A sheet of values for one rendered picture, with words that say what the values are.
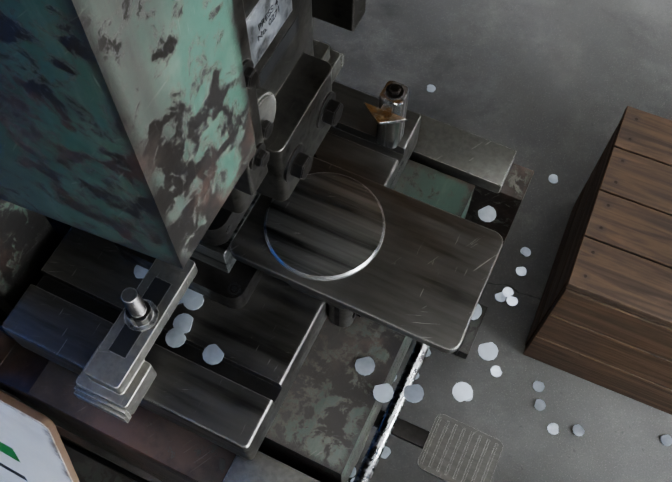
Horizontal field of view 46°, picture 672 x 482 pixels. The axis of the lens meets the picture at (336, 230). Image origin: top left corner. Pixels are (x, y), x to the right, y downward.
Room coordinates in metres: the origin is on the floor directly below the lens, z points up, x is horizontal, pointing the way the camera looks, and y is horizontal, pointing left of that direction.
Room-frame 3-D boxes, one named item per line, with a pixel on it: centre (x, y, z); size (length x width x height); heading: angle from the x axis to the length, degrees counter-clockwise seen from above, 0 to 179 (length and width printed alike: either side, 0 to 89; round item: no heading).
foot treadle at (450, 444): (0.37, 0.00, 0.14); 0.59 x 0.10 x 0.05; 64
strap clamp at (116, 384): (0.28, 0.20, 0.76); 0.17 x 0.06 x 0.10; 154
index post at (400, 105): (0.54, -0.06, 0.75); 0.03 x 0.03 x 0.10; 64
